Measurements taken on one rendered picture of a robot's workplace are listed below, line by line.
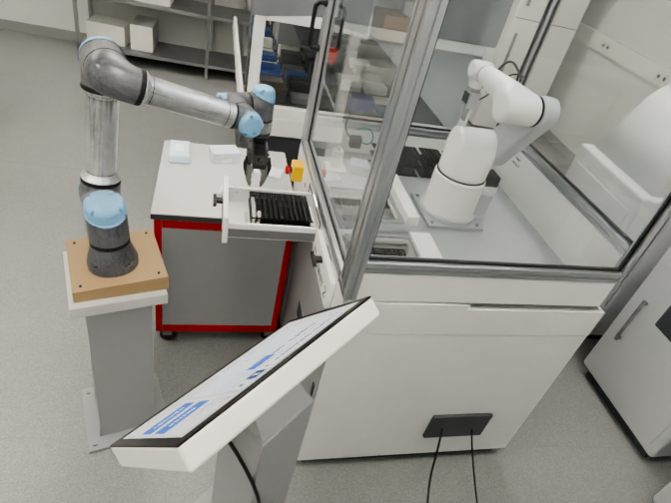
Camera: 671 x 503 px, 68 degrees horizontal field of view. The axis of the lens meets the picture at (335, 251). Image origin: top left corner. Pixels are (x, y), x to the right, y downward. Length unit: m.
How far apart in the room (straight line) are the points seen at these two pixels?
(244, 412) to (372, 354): 0.86
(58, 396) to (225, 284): 0.81
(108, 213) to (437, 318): 1.04
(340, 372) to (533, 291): 0.68
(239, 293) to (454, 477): 1.23
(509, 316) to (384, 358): 0.43
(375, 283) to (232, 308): 1.07
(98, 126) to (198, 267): 0.83
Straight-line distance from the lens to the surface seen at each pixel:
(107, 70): 1.44
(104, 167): 1.66
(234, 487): 1.26
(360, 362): 1.70
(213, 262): 2.18
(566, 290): 1.78
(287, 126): 2.62
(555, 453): 2.72
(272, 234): 1.80
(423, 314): 1.60
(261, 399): 0.90
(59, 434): 2.32
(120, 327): 1.80
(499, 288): 1.64
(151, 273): 1.68
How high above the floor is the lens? 1.91
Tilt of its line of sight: 36 degrees down
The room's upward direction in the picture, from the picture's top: 14 degrees clockwise
